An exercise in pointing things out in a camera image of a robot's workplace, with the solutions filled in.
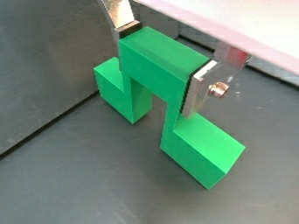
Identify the green Z-shaped block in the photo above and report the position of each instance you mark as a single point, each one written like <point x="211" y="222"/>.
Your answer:
<point x="153" y="67"/>

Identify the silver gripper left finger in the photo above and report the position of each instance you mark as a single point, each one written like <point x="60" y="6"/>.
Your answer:
<point x="120" y="18"/>

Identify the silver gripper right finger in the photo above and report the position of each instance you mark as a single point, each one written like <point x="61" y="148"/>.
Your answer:
<point x="208" y="81"/>

